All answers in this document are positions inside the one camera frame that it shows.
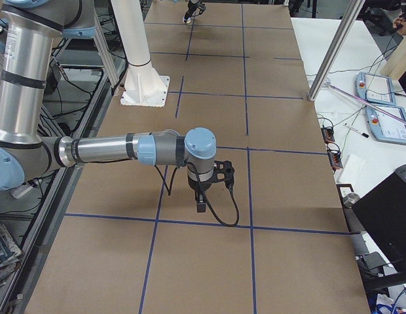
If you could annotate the aluminium frame post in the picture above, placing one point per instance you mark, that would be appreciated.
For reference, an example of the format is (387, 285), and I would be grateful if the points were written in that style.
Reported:
(340, 36)

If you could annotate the black box right edge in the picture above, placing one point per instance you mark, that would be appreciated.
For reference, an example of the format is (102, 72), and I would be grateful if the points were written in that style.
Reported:
(382, 213)

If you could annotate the orange black adapter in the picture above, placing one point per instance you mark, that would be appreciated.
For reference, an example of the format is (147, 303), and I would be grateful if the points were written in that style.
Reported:
(335, 159)
(328, 134)

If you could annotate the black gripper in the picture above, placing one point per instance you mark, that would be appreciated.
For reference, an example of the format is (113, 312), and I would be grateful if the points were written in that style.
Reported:
(198, 186)

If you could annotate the upper orange black adapter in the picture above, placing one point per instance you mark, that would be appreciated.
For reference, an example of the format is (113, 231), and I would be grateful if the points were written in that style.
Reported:
(328, 134)

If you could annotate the upper teach pendant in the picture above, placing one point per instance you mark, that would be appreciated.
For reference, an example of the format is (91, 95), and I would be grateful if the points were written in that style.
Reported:
(375, 88)

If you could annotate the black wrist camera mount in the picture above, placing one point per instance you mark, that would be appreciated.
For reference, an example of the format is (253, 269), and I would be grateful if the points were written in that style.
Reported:
(223, 172)

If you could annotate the white foam block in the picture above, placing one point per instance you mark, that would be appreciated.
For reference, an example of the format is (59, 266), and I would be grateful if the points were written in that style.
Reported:
(351, 170)

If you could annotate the pink rod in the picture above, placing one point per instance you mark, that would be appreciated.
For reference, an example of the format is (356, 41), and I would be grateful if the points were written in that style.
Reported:
(365, 103)

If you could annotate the white camera mast pedestal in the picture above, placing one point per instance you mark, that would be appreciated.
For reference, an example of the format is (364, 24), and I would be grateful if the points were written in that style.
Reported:
(143, 85)

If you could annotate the stack of magazines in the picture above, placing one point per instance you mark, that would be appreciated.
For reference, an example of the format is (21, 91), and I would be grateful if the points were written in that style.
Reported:
(10, 254)

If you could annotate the lower teach pendant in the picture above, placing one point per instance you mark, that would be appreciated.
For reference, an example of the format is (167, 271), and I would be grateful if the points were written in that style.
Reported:
(384, 128)

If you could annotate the black marker pen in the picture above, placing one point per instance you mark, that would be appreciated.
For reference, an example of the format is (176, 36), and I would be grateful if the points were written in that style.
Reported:
(353, 129)

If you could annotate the teach pendant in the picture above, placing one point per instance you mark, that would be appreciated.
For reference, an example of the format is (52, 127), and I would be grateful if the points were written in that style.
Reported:
(384, 128)
(375, 88)

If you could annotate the lower orange black adapter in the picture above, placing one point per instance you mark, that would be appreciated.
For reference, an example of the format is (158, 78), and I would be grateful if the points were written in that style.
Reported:
(335, 159)

